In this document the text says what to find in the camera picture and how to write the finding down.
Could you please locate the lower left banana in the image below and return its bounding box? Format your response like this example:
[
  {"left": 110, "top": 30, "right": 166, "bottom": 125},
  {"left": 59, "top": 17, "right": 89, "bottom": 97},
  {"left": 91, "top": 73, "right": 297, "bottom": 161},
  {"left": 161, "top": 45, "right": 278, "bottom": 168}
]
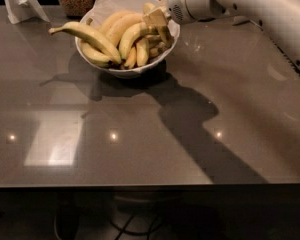
[{"left": 79, "top": 41, "right": 112, "bottom": 68}]

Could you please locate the white paper stand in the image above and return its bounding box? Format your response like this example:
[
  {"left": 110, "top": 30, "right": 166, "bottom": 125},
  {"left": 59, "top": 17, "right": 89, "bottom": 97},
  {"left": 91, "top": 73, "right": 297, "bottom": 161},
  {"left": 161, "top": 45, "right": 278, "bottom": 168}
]
[
  {"left": 232, "top": 16, "right": 255, "bottom": 26},
  {"left": 4, "top": 0, "right": 49, "bottom": 24}
]

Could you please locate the yellow banana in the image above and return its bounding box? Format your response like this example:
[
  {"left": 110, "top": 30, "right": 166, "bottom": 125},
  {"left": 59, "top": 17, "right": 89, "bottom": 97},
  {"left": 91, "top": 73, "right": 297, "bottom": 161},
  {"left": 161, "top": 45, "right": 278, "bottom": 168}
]
[{"left": 143, "top": 3, "right": 173, "bottom": 48}]

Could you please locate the short upright banana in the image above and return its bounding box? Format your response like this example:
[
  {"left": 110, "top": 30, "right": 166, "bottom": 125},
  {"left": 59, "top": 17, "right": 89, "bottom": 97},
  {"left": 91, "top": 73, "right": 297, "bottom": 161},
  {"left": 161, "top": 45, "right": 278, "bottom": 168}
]
[{"left": 136, "top": 38, "right": 149, "bottom": 67}]

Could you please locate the upper middle banana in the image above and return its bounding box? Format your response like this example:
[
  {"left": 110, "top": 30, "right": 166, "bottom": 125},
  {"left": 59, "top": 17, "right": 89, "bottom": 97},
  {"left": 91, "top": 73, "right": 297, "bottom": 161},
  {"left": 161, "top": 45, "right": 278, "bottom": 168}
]
[{"left": 106, "top": 13, "right": 143, "bottom": 46}]

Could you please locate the small banana right bottom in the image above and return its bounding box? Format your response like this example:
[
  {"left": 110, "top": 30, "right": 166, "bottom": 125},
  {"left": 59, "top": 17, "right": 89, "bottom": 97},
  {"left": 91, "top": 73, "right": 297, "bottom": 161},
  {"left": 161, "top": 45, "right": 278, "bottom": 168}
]
[{"left": 149, "top": 42, "right": 166, "bottom": 58}]

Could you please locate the left white paper stand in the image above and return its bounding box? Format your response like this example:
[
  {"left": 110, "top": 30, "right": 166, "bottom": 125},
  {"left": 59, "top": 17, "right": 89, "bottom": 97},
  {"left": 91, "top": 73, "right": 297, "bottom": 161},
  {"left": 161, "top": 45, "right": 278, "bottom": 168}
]
[{"left": 4, "top": 0, "right": 49, "bottom": 24}]

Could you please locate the small banana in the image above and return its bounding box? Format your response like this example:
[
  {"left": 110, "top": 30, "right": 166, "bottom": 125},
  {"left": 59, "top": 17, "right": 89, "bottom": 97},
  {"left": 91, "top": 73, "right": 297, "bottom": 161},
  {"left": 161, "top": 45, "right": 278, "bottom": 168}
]
[
  {"left": 124, "top": 46, "right": 137, "bottom": 69},
  {"left": 149, "top": 42, "right": 166, "bottom": 58}
]

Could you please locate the right white paper stand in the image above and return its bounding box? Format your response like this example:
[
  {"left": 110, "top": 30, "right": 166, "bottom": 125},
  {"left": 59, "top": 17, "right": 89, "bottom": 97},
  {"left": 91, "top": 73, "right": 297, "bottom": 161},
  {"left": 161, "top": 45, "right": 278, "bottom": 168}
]
[{"left": 232, "top": 16, "right": 255, "bottom": 26}]

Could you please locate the long banana on rim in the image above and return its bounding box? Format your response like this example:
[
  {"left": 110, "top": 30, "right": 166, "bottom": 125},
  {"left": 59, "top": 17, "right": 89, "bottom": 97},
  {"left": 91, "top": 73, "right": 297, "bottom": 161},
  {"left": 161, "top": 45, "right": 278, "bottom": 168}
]
[{"left": 48, "top": 21, "right": 122, "bottom": 64}]

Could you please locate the middle curved banana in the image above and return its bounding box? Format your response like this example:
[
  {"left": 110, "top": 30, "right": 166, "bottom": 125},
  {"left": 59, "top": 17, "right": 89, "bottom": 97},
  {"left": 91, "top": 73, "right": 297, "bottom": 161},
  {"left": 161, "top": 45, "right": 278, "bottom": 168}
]
[{"left": 119, "top": 22, "right": 157, "bottom": 60}]

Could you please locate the white paper in bowl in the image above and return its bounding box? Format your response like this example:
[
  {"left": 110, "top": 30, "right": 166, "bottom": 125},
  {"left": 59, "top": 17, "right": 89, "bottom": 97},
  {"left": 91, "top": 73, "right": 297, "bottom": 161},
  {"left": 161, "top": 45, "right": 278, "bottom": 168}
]
[{"left": 90, "top": 0, "right": 121, "bottom": 26}]

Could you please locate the white bowl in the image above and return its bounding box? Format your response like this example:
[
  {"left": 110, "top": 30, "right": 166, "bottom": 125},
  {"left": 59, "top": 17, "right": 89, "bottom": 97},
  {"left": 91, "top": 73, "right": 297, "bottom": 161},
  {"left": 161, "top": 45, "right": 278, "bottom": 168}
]
[{"left": 75, "top": 0, "right": 180, "bottom": 79}]

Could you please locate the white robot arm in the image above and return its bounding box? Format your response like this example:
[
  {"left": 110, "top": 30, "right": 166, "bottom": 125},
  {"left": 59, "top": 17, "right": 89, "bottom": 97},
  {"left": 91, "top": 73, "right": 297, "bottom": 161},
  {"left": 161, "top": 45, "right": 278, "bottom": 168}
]
[{"left": 157, "top": 0, "right": 300, "bottom": 70}]

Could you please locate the top left banana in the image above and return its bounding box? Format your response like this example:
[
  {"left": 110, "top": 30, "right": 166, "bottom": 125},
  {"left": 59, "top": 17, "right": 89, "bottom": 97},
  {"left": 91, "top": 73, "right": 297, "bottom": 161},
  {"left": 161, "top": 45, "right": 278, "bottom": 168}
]
[{"left": 98, "top": 10, "right": 132, "bottom": 34}]

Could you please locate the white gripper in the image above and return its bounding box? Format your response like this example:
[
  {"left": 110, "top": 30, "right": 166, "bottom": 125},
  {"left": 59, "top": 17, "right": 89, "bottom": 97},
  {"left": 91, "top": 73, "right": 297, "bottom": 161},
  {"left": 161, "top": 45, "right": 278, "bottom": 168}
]
[{"left": 143, "top": 0, "right": 223, "bottom": 32}]

